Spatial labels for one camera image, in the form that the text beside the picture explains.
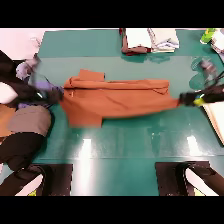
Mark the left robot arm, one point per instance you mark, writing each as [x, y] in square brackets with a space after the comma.
[31, 185]

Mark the orange shirt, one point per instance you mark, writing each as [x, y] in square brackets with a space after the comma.
[116, 100]

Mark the yellow green garment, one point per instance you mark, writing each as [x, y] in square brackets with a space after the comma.
[208, 35]

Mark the pale grey garment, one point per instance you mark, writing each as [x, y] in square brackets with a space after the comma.
[165, 40]

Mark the purple garment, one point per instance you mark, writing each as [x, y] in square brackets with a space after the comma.
[45, 86]

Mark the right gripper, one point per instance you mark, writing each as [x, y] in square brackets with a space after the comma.
[188, 99]

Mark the brown garment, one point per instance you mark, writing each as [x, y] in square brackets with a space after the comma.
[5, 121]

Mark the white garment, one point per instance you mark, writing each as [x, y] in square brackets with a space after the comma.
[138, 36]

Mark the dark red garment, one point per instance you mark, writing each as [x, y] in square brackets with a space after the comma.
[128, 50]

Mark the cream garment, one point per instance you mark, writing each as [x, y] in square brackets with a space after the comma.
[216, 120]

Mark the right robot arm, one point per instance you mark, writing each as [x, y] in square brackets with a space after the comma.
[215, 93]

